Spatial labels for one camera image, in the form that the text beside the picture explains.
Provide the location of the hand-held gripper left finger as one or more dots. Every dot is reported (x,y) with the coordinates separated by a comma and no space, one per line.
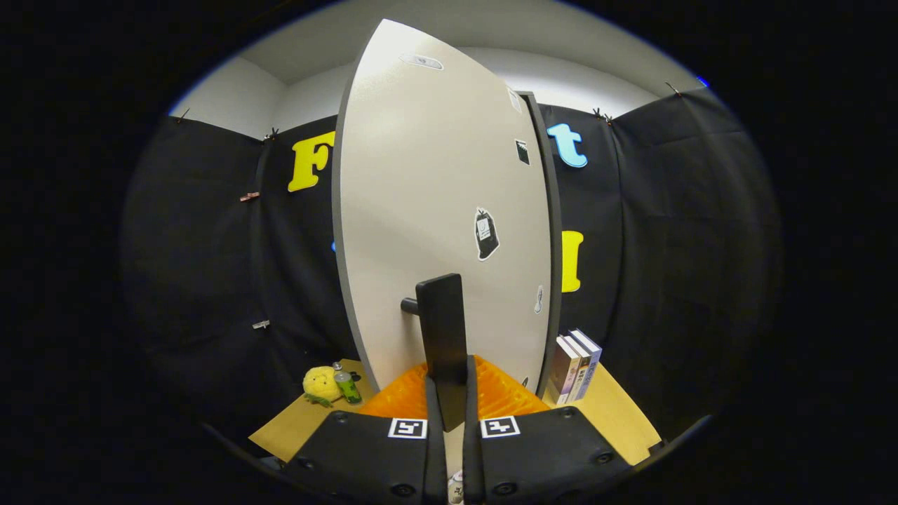
(365,456)

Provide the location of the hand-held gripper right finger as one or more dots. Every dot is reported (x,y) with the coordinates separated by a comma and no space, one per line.
(547,456)

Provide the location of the white shoe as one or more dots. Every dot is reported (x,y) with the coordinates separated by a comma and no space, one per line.
(456,488)

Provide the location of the dark grey shoe cabinet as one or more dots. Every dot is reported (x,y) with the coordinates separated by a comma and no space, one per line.
(554,210)

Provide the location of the green drink bottle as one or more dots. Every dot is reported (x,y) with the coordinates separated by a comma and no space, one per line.
(346,387)

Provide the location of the yellow plush toy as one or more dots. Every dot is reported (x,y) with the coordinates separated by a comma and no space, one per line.
(320,384)

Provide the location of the dark cover book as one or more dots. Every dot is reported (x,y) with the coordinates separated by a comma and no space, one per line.
(561,372)

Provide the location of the black backdrop cloth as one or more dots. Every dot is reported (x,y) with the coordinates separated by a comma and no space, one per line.
(666,245)

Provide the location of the reddish cloth clip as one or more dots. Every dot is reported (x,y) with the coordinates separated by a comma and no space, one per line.
(249,197)

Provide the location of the black cloth clip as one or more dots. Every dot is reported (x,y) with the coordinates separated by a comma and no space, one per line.
(673,89)
(602,116)
(271,134)

